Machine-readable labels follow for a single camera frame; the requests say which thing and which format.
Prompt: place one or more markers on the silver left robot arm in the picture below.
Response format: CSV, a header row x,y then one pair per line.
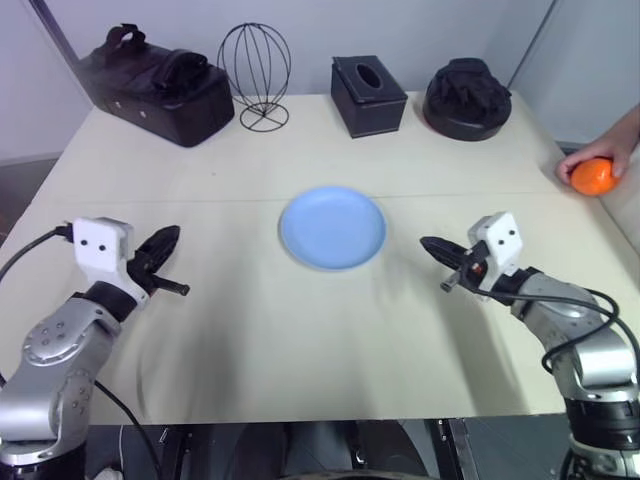
x,y
60,350

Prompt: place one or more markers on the grey partition frame post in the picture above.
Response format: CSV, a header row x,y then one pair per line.
x,y
65,30
532,40

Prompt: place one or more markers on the orange mandarin fruit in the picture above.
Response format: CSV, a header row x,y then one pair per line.
x,y
593,177

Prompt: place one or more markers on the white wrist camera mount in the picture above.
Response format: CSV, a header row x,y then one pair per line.
x,y
500,245
100,245

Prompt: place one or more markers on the light blue round plate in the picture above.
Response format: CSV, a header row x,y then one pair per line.
x,y
332,228

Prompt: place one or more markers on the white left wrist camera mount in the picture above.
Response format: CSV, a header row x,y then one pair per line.
x,y
100,245

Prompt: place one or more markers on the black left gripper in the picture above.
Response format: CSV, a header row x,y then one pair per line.
x,y
145,280

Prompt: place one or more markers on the person's bare hand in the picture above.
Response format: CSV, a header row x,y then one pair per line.
x,y
607,145

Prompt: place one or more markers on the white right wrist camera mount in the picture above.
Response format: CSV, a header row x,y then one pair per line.
x,y
500,245

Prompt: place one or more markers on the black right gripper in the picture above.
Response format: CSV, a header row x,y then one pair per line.
x,y
472,270

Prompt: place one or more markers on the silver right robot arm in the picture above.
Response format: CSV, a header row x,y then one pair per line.
x,y
595,350

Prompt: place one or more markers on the metal table frame leg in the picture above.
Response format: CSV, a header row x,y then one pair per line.
x,y
452,450

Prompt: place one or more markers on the black rectangular leather bag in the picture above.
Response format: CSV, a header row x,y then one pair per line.
x,y
160,95

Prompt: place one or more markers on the black leather tissue box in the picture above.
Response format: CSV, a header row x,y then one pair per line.
x,y
367,100

